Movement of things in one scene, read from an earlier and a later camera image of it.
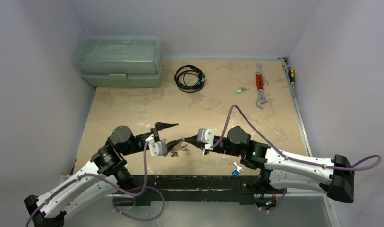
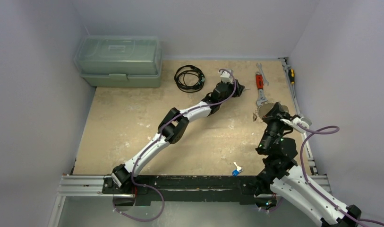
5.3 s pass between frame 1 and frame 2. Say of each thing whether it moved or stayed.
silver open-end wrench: stayed
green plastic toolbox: stayed
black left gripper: moved
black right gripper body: moved
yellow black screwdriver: stayed
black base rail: stayed
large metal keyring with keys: moved
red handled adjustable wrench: stayed
